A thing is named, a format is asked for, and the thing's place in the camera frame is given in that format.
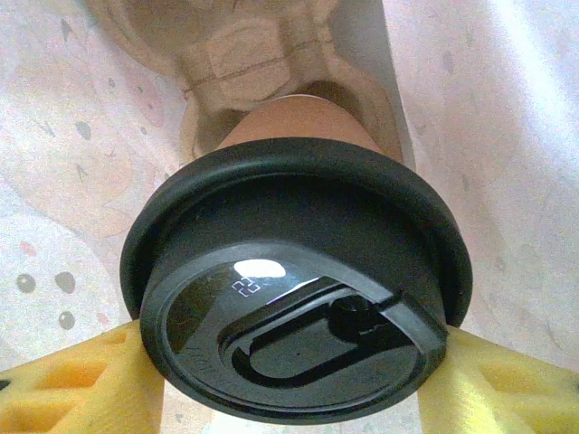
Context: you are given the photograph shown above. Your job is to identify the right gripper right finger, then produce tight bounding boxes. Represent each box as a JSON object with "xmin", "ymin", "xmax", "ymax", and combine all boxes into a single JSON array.
[{"xmin": 418, "ymin": 327, "xmax": 579, "ymax": 434}]

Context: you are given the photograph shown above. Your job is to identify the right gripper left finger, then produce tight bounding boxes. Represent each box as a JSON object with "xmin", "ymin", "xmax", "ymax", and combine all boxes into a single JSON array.
[{"xmin": 0, "ymin": 323, "xmax": 166, "ymax": 434}]

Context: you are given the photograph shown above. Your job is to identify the animal print paper gift bag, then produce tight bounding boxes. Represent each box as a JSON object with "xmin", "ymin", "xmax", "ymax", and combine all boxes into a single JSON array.
[{"xmin": 0, "ymin": 0, "xmax": 579, "ymax": 434}]

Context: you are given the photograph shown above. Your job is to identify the brown paper coffee cup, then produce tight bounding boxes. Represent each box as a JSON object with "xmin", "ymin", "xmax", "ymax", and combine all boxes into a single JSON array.
[{"xmin": 219, "ymin": 94, "xmax": 385, "ymax": 157}]

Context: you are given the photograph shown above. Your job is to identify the single cardboard cup carrier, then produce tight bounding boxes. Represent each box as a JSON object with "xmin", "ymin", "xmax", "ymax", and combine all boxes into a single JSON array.
[{"xmin": 97, "ymin": 0, "xmax": 408, "ymax": 168}]

